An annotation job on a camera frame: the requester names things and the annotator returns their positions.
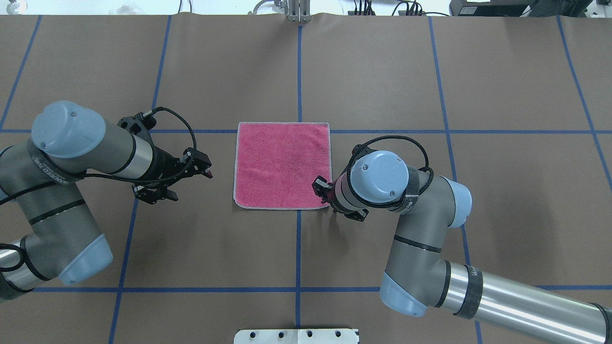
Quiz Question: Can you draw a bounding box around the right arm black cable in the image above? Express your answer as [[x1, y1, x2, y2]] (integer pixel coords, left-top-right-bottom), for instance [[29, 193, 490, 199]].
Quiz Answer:
[[346, 136, 435, 211]]

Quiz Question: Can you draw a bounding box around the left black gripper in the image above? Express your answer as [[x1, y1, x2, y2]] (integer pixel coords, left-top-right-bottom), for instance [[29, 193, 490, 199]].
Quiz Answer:
[[152, 148, 213, 187]]

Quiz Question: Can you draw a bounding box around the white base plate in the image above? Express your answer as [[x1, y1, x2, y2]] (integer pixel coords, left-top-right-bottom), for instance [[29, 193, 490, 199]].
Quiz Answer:
[[233, 328, 361, 344]]

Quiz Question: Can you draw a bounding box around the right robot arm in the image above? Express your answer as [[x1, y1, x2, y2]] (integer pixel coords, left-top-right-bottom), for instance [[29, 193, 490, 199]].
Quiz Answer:
[[312, 145, 611, 344]]

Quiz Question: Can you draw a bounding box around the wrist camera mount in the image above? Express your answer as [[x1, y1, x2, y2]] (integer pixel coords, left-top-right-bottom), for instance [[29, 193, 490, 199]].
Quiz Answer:
[[343, 209, 369, 222], [117, 110, 157, 146]]

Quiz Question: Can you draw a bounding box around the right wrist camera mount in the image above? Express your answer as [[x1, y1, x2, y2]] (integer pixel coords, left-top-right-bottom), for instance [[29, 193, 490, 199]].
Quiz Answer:
[[343, 209, 369, 222]]

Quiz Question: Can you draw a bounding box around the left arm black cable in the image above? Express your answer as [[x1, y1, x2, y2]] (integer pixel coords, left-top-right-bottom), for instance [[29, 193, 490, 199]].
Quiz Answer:
[[0, 107, 197, 207]]

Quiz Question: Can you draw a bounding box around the pink and grey towel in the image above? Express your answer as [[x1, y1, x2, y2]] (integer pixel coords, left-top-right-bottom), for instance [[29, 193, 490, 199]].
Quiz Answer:
[[233, 122, 332, 211]]

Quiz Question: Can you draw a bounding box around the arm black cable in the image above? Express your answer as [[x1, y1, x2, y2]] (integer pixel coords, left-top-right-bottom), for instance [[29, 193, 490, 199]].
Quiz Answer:
[[0, 107, 197, 207], [346, 136, 435, 211]]

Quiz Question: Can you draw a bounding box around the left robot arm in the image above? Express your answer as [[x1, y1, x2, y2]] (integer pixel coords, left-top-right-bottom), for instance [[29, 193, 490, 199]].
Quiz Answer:
[[1, 101, 212, 302]]

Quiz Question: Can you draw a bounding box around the aluminium frame post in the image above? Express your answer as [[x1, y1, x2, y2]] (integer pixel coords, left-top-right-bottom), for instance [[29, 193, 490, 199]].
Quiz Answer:
[[286, 0, 312, 23]]

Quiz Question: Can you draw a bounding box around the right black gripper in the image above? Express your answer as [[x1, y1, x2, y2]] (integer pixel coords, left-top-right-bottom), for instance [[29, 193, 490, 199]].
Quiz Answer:
[[312, 176, 339, 213]]

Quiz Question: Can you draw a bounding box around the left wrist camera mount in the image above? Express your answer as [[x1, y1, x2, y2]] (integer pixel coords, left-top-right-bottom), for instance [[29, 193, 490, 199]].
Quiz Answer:
[[117, 110, 157, 146]]

